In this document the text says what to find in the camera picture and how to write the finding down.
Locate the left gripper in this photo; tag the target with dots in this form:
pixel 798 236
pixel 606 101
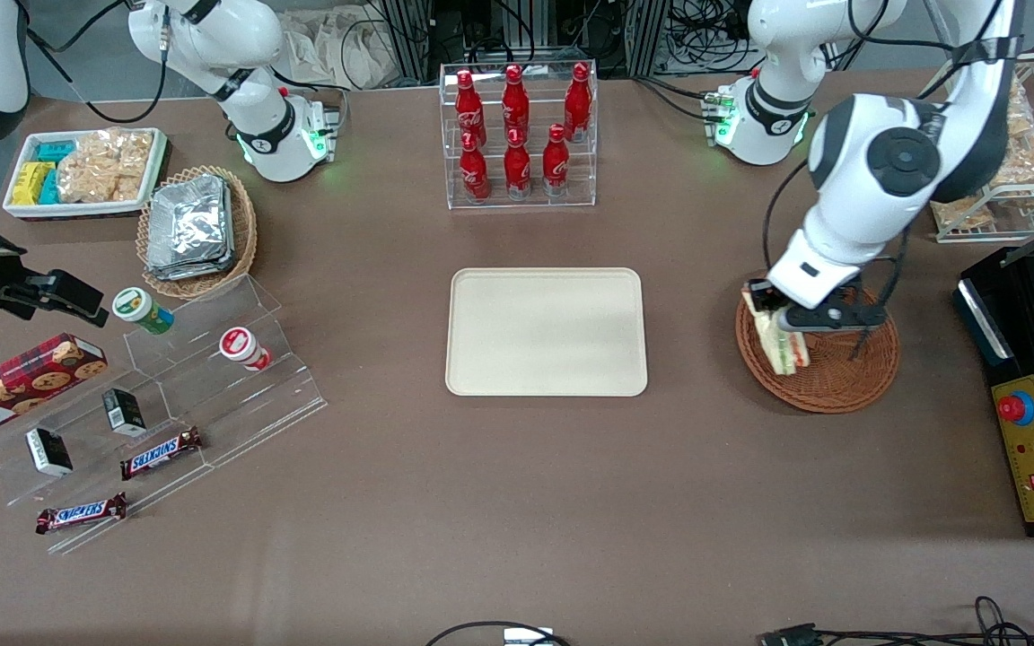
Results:
pixel 761 293

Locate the triangle sandwich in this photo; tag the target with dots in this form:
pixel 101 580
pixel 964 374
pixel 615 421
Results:
pixel 782 350

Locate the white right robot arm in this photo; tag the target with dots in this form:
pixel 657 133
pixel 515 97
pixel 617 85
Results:
pixel 248 36

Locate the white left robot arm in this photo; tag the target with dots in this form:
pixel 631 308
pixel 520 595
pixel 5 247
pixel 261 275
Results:
pixel 876 197

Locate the white rectangular snack tray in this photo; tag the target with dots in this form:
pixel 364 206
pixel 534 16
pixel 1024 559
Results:
pixel 23 211

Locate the brown round wicker basket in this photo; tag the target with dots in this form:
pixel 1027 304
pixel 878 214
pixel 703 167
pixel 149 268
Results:
pixel 840 377

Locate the oval wicker basket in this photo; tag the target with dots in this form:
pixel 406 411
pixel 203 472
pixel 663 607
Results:
pixel 246 233

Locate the beige plastic tray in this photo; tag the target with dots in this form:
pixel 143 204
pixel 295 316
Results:
pixel 544 332

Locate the green lidded snack cup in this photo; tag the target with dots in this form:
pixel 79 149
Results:
pixel 140 309

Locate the red tartan cookie box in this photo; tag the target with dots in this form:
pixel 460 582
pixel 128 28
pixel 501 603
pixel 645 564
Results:
pixel 19 386

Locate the teal snack pack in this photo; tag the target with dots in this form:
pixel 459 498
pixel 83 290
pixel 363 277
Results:
pixel 49 188
pixel 56 151

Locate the yellow snack pack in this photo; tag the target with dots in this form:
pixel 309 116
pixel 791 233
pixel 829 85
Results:
pixel 28 183

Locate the small black box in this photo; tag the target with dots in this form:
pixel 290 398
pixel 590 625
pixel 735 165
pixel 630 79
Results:
pixel 48 451
pixel 125 413

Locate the silver foil pack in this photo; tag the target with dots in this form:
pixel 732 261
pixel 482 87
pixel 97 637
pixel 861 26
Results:
pixel 189 271
pixel 189 220

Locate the clear bag of crackers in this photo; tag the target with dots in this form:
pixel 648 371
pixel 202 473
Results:
pixel 104 166

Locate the brown Snickers bar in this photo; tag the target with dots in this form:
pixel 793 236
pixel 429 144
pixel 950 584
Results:
pixel 161 454
pixel 82 513

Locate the red lidded snack cup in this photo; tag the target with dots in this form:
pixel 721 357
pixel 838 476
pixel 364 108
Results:
pixel 240 346

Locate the bagged fried snack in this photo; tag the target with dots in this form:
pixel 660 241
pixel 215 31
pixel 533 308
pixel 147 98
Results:
pixel 1029 166
pixel 961 213
pixel 1027 124
pixel 1020 94

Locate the clear acrylic step shelf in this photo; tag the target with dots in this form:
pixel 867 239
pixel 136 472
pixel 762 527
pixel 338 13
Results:
pixel 239 413

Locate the red emergency stop button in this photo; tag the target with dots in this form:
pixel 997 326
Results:
pixel 1015 408

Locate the clear acrylic bottle rack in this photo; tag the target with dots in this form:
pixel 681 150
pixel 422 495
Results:
pixel 535 202

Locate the red cola bottle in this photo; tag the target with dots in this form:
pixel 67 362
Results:
pixel 474 170
pixel 515 103
pixel 517 166
pixel 556 163
pixel 468 108
pixel 578 100

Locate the black machine with yellow panel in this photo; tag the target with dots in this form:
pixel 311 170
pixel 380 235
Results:
pixel 1033 502

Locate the beige cloth bag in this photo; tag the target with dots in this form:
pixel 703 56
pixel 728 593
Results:
pixel 328 49

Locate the small white device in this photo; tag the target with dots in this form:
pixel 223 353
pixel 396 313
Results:
pixel 528 637

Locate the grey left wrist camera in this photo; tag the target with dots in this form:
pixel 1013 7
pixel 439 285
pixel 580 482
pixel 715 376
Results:
pixel 845 317

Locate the aluminium frame post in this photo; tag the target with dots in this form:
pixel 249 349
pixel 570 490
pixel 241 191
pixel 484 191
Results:
pixel 647 36
pixel 407 40

